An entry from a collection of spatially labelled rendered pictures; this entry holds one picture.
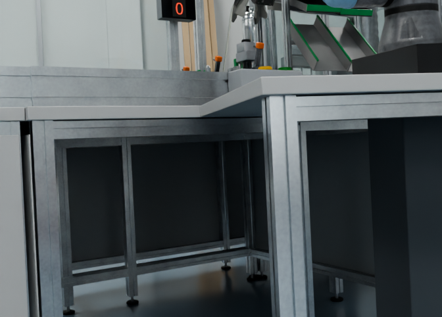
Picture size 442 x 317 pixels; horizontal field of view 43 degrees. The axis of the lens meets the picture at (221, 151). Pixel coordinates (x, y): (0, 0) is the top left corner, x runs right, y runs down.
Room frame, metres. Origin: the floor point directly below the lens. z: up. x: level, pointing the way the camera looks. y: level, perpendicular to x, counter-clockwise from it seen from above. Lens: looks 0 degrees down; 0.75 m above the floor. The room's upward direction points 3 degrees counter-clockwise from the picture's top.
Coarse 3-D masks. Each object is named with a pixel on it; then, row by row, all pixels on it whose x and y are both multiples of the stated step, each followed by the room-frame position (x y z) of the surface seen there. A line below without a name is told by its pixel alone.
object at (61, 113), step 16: (32, 112) 1.21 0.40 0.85; (48, 112) 1.23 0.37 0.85; (64, 112) 1.25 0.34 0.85; (80, 112) 1.26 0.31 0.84; (96, 112) 1.28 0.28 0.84; (112, 112) 1.30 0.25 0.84; (128, 112) 1.32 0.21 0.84; (144, 112) 1.34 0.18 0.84; (160, 112) 1.37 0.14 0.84; (176, 112) 1.39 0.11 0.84; (192, 112) 1.41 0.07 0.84
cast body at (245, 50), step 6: (246, 42) 1.79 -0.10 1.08; (252, 42) 1.80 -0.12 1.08; (240, 48) 1.80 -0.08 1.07; (246, 48) 1.79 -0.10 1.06; (252, 48) 1.80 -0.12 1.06; (240, 54) 1.81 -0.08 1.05; (246, 54) 1.78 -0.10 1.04; (252, 54) 1.79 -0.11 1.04; (240, 60) 1.81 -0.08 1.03; (246, 60) 1.79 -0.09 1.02; (252, 60) 1.79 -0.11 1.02
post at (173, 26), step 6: (168, 24) 1.83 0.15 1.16; (174, 24) 1.83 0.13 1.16; (168, 30) 1.83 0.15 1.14; (174, 30) 1.84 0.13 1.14; (168, 36) 1.83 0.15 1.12; (174, 36) 1.84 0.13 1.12; (174, 42) 1.84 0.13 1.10; (174, 48) 1.84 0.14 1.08; (174, 54) 1.84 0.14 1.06; (174, 60) 1.83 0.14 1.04; (174, 66) 1.83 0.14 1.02
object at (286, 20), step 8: (288, 0) 1.95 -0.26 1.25; (288, 8) 1.94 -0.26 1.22; (288, 16) 1.94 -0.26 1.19; (320, 16) 2.27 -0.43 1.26; (256, 24) 2.10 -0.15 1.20; (288, 24) 1.95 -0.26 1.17; (256, 32) 2.09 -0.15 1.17; (288, 32) 1.95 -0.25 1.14; (256, 40) 2.10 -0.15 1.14; (288, 40) 1.94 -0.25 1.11; (288, 48) 1.94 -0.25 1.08; (288, 56) 1.94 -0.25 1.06; (288, 64) 1.94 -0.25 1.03; (328, 72) 2.26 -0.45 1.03
